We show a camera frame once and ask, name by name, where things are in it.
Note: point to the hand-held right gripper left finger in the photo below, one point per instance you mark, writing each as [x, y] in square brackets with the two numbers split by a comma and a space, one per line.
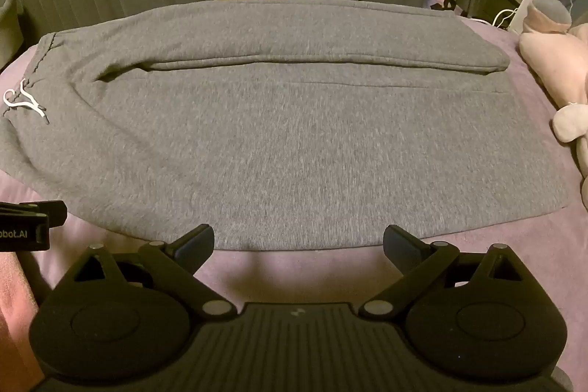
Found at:
[198, 244]

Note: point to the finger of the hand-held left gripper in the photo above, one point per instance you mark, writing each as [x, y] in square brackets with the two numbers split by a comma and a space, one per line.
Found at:
[43, 210]

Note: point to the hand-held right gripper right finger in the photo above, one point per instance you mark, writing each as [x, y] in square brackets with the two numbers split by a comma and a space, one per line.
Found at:
[398, 244]

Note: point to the grey pants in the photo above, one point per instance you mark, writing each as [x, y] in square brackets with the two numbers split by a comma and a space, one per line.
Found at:
[285, 135]

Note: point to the pink fleece blanket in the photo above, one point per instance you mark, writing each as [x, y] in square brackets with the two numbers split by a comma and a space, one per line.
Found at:
[14, 309]

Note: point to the purple bed blanket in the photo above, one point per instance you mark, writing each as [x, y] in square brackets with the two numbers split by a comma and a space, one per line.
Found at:
[528, 245]

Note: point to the beige plush toy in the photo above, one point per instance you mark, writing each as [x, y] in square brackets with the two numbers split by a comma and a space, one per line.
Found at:
[572, 130]

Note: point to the pink plush toy grey head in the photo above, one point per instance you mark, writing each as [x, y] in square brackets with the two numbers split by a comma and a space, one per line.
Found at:
[546, 47]

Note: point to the patterned pillow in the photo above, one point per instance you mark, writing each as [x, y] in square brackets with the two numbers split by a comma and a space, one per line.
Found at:
[443, 1]

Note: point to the white box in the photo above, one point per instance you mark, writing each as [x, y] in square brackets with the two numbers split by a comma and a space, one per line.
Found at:
[521, 13]

